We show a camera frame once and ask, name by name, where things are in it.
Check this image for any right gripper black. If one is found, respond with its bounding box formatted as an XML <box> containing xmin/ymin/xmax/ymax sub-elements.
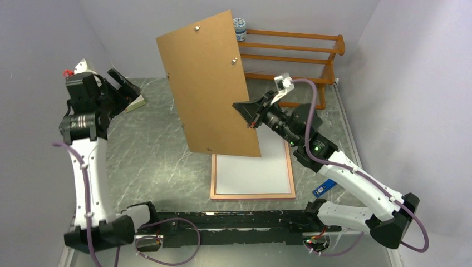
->
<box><xmin>233</xmin><ymin>90</ymin><xmax>300</xmax><ymax>146</ymax></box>

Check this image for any landscape beach photo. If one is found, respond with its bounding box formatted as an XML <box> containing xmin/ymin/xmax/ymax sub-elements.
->
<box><xmin>215</xmin><ymin>127</ymin><xmax>292</xmax><ymax>195</ymax></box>

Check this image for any brown frame backing board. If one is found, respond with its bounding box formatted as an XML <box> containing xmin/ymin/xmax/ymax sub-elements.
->
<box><xmin>156</xmin><ymin>11</ymin><xmax>261</xmax><ymax>157</ymax></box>

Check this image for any pink wooden picture frame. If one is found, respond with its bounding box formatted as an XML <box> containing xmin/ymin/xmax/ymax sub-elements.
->
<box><xmin>210</xmin><ymin>141</ymin><xmax>297</xmax><ymax>201</ymax></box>

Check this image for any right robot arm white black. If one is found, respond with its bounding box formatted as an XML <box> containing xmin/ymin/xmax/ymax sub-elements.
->
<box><xmin>232</xmin><ymin>91</ymin><xmax>419</xmax><ymax>249</ymax></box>

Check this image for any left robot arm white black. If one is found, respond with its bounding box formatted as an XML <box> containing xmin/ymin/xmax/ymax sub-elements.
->
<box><xmin>57</xmin><ymin>68</ymin><xmax>159</xmax><ymax>254</ymax></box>

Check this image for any small white green box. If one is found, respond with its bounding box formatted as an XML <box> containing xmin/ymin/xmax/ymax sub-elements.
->
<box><xmin>124</xmin><ymin>95</ymin><xmax>146</xmax><ymax>113</ymax></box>

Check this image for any orange wooden rack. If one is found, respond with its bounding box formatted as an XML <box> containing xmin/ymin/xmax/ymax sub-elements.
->
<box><xmin>238</xmin><ymin>29</ymin><xmax>346</xmax><ymax>110</ymax></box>

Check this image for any blue white lidded jar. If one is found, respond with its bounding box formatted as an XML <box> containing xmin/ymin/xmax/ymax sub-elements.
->
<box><xmin>233</xmin><ymin>18</ymin><xmax>247</xmax><ymax>42</ymax></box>

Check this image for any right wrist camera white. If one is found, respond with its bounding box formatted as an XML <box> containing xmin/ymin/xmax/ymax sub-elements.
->
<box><xmin>271</xmin><ymin>73</ymin><xmax>294</xmax><ymax>104</ymax></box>

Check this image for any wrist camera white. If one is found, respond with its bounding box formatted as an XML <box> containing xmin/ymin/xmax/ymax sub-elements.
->
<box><xmin>271</xmin><ymin>73</ymin><xmax>294</xmax><ymax>104</ymax></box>
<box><xmin>63</xmin><ymin>58</ymin><xmax>92</xmax><ymax>77</ymax></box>

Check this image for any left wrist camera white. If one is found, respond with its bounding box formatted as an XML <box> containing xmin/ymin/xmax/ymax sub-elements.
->
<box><xmin>63</xmin><ymin>58</ymin><xmax>92</xmax><ymax>77</ymax></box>

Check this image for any blue black handled tool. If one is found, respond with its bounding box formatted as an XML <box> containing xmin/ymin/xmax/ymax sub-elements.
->
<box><xmin>312</xmin><ymin>179</ymin><xmax>337</xmax><ymax>197</ymax></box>

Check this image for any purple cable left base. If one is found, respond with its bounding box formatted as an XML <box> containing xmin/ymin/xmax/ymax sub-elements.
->
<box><xmin>134</xmin><ymin>218</ymin><xmax>201</xmax><ymax>267</ymax></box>

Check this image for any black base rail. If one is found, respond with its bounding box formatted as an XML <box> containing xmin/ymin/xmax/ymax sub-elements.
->
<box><xmin>137</xmin><ymin>210</ymin><xmax>342</xmax><ymax>248</ymax></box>

